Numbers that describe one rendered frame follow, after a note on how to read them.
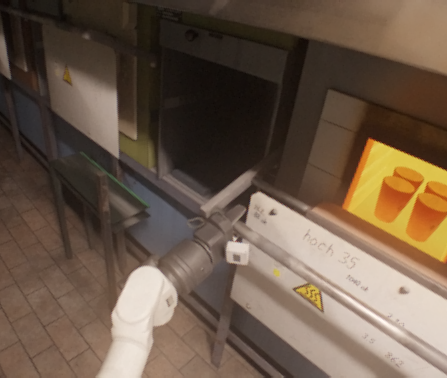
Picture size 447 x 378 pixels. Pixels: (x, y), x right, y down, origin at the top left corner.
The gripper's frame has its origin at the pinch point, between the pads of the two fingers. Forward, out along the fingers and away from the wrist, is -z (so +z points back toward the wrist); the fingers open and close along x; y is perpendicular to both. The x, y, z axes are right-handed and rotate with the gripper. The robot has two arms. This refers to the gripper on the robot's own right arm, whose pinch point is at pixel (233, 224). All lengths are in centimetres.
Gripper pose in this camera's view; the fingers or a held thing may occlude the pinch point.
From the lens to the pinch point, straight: 72.3
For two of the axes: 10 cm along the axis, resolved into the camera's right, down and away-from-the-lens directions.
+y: -7.3, -4.5, 5.2
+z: -6.8, 5.3, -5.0
